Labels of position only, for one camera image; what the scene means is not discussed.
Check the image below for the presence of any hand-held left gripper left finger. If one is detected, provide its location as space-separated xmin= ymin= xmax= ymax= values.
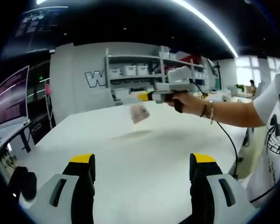
xmin=28 ymin=153 xmax=96 ymax=224

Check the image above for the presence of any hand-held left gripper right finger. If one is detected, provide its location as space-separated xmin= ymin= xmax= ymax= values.
xmin=189 ymin=153 xmax=259 ymax=224

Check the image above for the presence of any clear resealable bag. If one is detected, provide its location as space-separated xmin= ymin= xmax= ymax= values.
xmin=122 ymin=94 xmax=152 ymax=128

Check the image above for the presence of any person's right hand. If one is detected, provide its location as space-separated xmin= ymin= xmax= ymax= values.
xmin=165 ymin=94 xmax=207 ymax=117

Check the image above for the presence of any row of white storage boxes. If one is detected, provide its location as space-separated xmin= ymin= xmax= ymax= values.
xmin=109 ymin=46 xmax=207 ymax=101

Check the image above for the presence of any grey metal shelving unit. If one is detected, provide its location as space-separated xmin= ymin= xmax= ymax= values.
xmin=104 ymin=48 xmax=210 ymax=98

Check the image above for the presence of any long ceiling light strip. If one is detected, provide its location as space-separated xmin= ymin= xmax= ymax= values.
xmin=175 ymin=0 xmax=238 ymax=58

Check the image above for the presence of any white clothes rack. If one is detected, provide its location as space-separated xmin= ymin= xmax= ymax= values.
xmin=43 ymin=78 xmax=56 ymax=129

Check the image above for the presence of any white standing desk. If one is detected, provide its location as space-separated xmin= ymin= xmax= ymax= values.
xmin=0 ymin=120 xmax=32 ymax=154

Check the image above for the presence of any curved monitor with purple screen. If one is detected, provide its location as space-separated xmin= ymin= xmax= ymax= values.
xmin=0 ymin=65 xmax=30 ymax=126

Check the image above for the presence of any dark hanging display screen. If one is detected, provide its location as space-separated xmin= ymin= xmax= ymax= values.
xmin=15 ymin=6 xmax=70 ymax=53

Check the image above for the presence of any thin wrist bracelet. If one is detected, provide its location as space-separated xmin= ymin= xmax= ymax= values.
xmin=200 ymin=99 xmax=215 ymax=126

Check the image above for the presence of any thick black cable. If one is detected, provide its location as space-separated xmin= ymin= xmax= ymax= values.
xmin=249 ymin=184 xmax=279 ymax=203

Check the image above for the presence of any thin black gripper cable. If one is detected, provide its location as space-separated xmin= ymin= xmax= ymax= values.
xmin=189 ymin=79 xmax=238 ymax=179

